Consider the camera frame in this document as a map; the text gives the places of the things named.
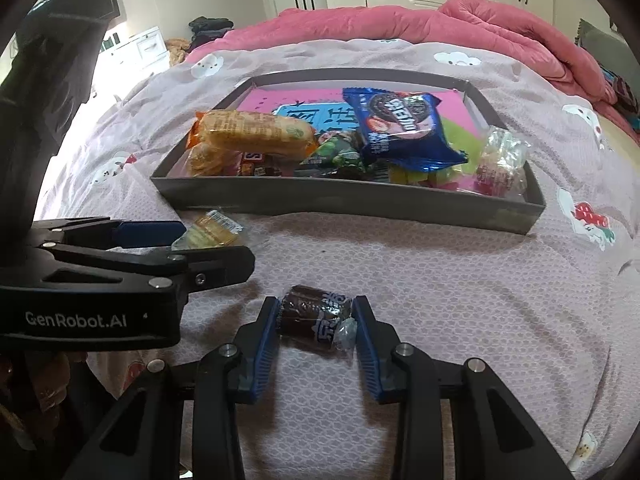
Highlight small yellow cake packet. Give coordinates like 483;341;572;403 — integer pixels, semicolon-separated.
171;209;244;250

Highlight Snickers bar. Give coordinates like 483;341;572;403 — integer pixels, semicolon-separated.
236;153;283;177

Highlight dark chocolate cake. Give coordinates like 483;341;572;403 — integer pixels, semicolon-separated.
277;285;358;352

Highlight orange biscuit pack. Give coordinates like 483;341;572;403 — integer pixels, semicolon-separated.
186;110;318;160

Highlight green peas black packet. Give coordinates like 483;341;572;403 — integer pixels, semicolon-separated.
293;130;373;181

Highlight blue Oreo packet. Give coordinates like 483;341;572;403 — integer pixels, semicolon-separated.
343;87;450;166

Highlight clear pink candy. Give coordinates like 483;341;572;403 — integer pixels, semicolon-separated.
475;126;530;200

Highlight green milk candy bag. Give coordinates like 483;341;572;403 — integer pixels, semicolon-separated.
386;116;485;191

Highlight clear bag rice crackers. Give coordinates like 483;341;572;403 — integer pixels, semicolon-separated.
186;143;239;177

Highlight lilac patterned bed sheet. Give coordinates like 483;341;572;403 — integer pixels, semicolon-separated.
36;39;639;479

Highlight white drawer cabinet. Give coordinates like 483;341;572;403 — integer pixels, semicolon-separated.
91;26;169;102

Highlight tan fuzzy garment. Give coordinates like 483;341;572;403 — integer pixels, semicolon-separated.
165;38;191;67

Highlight pink blue children's book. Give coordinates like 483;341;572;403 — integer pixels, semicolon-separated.
238;88;480;138

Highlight pile of dark clothes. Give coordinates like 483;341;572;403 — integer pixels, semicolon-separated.
189;16;234;51

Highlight dark cardboard box tray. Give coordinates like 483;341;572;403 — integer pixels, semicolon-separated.
151;67;546;235

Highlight colourful folded clothes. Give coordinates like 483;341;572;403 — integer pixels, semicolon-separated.
600;66;639;129

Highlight pink fleece blanket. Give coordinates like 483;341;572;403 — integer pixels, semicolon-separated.
186;0;639;141

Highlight grey padded headboard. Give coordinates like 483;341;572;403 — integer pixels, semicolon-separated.
576;18;639;82

